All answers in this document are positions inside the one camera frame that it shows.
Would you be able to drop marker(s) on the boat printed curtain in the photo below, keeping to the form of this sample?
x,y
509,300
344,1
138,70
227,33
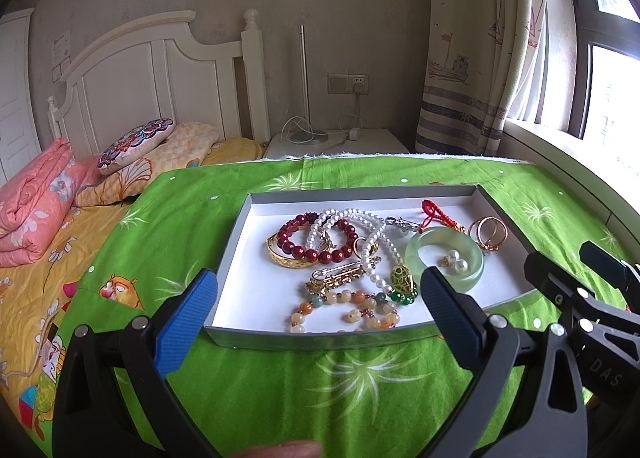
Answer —
x,y
465,38

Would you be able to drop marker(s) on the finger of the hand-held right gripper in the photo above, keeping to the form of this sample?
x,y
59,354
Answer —
x,y
555,280
605,258

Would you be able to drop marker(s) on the pearl earring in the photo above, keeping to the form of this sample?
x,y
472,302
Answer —
x,y
461,266
454,254

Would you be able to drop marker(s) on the green gold pendant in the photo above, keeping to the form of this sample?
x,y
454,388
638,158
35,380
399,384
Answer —
x,y
402,280

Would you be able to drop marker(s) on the pink floral quilt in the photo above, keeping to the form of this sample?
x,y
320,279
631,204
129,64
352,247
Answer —
x,y
35,198

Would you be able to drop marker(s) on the silver ornate brooch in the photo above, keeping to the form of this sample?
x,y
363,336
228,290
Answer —
x,y
400,224

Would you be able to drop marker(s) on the window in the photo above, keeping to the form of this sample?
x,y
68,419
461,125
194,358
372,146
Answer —
x,y
610,78

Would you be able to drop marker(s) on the white wooden headboard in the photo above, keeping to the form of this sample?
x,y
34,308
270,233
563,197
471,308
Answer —
x,y
190,78

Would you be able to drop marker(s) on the gold engraved bangle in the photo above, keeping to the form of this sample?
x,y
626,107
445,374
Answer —
x,y
290,262

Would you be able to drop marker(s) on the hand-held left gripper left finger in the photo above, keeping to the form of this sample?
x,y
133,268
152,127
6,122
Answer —
x,y
185,323

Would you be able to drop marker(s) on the white window sill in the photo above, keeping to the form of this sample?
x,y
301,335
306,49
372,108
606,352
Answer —
x,y
550,148

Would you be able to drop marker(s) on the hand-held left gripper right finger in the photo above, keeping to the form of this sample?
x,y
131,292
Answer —
x,y
450,318

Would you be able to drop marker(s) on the yellow checked pillow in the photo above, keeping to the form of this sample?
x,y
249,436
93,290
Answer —
x,y
185,143

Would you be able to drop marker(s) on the green cartoon printed sheet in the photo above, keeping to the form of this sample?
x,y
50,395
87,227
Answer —
x,y
350,388

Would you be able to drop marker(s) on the white wall notice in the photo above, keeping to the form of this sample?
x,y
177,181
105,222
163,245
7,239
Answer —
x,y
61,46

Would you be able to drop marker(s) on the beige wall socket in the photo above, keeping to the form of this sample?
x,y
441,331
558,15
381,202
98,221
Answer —
x,y
358,84

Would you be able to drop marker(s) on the silver pole lamp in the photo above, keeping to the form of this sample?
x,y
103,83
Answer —
x,y
302,78

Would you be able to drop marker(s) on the grey jewelry box tray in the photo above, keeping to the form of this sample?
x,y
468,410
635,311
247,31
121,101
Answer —
x,y
250,278

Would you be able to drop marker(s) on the floral patterned pillow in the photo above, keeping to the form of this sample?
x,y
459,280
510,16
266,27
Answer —
x,y
135,143

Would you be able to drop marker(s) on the gold pin brooch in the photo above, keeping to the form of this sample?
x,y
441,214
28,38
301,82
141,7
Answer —
x,y
340,277

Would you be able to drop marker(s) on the beige wall switch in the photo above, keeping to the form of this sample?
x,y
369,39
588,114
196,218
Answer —
x,y
338,83

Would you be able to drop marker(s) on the pale green jade bangle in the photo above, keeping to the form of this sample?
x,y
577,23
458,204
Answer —
x,y
475,270

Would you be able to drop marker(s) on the wall switch panel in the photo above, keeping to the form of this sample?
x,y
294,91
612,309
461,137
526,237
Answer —
x,y
60,71

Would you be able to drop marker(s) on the person's left hand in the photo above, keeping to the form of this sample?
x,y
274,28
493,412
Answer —
x,y
285,450

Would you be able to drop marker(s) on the white nightstand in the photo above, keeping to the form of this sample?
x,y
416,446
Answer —
x,y
380,143

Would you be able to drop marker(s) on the white wardrobe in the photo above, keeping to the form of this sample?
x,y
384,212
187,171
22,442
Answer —
x,y
15,103

